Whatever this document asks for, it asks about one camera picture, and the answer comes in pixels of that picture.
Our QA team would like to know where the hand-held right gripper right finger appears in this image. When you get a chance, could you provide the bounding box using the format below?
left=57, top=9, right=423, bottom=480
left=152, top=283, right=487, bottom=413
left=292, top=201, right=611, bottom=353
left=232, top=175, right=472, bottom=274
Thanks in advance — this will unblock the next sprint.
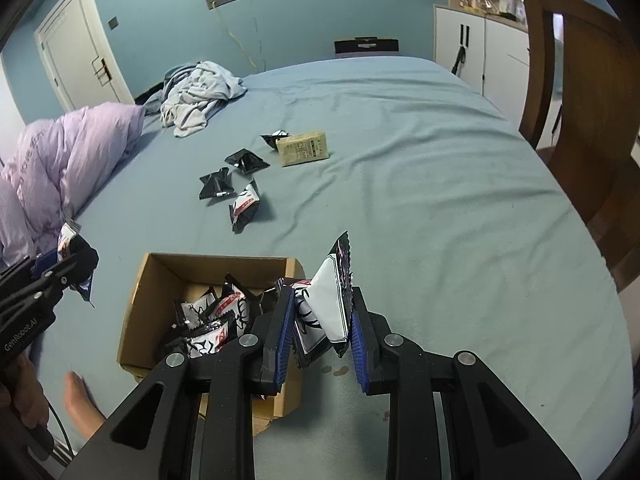
left=350, top=287, right=583, bottom=480

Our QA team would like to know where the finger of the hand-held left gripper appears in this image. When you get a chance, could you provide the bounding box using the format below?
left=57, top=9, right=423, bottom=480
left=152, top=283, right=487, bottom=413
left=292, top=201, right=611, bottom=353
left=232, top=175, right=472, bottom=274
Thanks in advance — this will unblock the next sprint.
left=0, top=254, right=62, bottom=291
left=0, top=254, right=84, bottom=332

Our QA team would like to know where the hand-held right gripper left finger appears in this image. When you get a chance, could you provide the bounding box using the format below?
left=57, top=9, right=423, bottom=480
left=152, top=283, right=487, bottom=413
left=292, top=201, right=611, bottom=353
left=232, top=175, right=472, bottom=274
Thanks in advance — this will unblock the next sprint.
left=60, top=287, right=297, bottom=480

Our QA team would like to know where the pile of black white packets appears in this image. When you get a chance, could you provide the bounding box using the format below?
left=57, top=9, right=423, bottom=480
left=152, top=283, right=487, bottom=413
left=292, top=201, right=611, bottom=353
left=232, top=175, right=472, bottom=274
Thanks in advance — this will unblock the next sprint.
left=162, top=272, right=311, bottom=361

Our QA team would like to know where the brown cardboard box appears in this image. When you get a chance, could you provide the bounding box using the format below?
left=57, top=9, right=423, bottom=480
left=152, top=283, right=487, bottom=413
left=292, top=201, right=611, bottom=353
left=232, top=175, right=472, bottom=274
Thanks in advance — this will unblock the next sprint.
left=116, top=252, right=307, bottom=436

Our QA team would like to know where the beige paper packet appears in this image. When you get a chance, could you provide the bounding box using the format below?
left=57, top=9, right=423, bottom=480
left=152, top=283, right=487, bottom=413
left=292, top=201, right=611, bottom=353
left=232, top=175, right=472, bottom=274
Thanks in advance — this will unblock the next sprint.
left=276, top=130, right=331, bottom=167

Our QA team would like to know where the person's left hand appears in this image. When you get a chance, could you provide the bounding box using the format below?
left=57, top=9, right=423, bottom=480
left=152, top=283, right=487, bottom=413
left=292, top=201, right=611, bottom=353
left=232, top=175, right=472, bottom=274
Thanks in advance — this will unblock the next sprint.
left=0, top=352, right=52, bottom=431

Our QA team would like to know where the person's bare foot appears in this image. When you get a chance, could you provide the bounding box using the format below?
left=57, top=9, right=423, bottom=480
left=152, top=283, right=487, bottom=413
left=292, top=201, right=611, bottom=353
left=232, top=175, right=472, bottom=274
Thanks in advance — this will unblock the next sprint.
left=64, top=371, right=108, bottom=441

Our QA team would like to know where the purple printed duvet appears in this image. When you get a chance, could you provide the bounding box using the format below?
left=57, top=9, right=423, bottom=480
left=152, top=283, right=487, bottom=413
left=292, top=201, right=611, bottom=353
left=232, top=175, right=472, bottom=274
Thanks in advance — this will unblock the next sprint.
left=0, top=101, right=146, bottom=271

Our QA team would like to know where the bed with blue sheet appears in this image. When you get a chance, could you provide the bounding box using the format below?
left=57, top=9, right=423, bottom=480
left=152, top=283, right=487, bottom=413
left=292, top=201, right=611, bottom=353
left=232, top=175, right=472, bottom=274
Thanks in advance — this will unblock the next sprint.
left=30, top=56, right=631, bottom=480

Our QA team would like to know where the white door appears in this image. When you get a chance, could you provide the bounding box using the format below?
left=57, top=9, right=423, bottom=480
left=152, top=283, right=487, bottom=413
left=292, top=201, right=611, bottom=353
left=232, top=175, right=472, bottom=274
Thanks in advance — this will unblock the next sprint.
left=34, top=0, right=135, bottom=113

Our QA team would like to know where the light grey garment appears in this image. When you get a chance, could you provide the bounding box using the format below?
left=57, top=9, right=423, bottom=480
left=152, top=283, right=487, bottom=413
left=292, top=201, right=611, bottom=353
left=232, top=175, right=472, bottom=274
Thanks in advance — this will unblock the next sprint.
left=160, top=61, right=247, bottom=138

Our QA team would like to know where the blue grey garment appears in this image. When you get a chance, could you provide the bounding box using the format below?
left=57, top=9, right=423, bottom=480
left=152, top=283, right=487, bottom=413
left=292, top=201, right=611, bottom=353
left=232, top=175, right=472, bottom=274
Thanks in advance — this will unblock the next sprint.
left=142, top=62, right=201, bottom=116

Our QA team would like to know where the white cabinet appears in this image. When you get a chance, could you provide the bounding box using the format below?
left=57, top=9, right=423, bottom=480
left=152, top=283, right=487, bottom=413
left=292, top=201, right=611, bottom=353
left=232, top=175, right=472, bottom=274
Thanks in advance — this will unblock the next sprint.
left=432, top=4, right=531, bottom=126

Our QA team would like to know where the brown wooden chair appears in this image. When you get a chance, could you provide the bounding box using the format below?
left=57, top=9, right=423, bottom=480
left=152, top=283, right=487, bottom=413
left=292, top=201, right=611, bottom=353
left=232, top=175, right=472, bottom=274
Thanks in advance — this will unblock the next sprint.
left=517, top=0, right=640, bottom=291

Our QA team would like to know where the group of small cosmetic bottles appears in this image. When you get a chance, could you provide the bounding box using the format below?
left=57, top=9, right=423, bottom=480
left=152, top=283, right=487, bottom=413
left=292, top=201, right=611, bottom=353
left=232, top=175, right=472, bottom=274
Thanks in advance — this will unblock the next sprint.
left=460, top=0, right=526, bottom=18

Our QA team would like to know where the black cable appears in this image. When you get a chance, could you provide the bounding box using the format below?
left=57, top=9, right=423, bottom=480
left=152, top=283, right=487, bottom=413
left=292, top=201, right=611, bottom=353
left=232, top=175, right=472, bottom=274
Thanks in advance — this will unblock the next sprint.
left=46, top=399, right=72, bottom=457

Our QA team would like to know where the metal door handle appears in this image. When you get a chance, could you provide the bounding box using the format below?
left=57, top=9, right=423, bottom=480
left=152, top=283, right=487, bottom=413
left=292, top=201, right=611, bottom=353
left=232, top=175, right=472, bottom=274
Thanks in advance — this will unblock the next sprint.
left=91, top=57, right=113, bottom=86

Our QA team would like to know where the yellow thin cable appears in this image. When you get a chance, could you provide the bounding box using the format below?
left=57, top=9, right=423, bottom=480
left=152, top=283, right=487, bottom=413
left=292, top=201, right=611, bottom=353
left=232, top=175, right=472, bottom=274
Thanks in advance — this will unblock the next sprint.
left=215, top=7, right=261, bottom=73

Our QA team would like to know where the dark thin cable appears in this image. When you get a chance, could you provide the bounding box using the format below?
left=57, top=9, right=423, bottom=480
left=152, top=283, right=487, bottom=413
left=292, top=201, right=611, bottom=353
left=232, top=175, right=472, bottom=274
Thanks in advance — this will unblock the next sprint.
left=250, top=7, right=269, bottom=73

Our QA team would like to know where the black hanging strap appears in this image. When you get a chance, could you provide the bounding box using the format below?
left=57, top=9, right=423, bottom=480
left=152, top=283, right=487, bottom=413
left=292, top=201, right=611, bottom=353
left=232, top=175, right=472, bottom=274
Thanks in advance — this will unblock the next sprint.
left=452, top=25, right=471, bottom=78

